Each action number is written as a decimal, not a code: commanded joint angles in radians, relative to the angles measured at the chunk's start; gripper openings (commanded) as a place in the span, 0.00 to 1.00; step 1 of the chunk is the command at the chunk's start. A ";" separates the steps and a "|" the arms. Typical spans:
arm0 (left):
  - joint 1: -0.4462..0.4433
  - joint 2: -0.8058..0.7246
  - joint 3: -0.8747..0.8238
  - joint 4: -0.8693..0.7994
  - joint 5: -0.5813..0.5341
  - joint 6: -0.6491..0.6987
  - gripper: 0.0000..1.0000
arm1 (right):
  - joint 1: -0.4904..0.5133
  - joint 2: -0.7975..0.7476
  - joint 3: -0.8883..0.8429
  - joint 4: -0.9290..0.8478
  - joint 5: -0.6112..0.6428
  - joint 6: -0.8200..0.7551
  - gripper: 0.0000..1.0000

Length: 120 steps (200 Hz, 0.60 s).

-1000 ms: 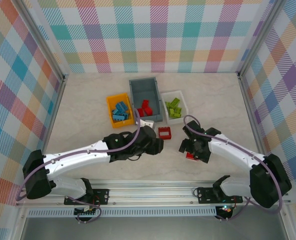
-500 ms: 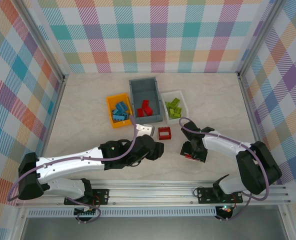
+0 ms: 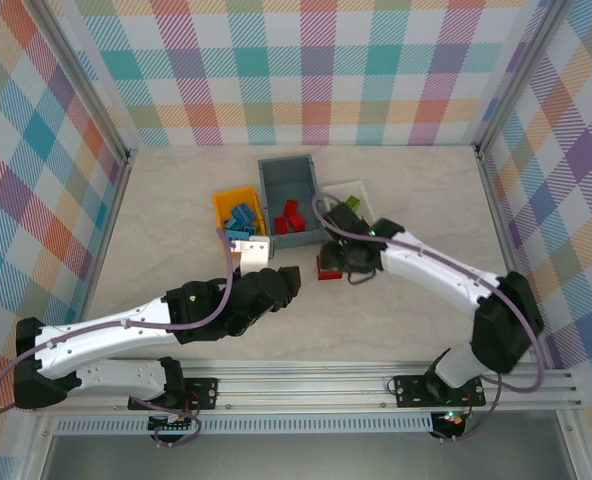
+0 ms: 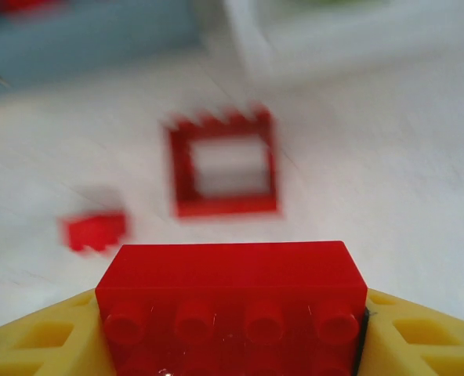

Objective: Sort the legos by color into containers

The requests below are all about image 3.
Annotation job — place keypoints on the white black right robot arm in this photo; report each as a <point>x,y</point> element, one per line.
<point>436,275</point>

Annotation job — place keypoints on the small circuit board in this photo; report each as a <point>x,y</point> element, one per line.
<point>171,425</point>
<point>455,419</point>

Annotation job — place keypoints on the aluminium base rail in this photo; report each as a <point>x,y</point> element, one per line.
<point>301,385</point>

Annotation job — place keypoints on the green lego brick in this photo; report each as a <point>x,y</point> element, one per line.
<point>352,202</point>

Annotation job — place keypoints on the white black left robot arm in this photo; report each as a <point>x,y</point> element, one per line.
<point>116,330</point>

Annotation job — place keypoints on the gray metal panel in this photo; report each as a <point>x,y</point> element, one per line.
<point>301,460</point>

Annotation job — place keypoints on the orange plastic bin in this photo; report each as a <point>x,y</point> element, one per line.
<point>223,205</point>

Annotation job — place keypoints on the white plastic bin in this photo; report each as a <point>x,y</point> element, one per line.
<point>366,200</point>

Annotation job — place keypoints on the aluminium side rail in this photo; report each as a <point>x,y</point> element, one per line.
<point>111,225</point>
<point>506,240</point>

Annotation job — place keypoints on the gray plastic bin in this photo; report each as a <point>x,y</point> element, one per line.
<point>288,182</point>

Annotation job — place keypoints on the red lego window frame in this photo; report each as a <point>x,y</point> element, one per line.
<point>326,276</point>

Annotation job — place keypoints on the aluminium frame post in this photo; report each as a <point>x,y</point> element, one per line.
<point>521,75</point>
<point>86,80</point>

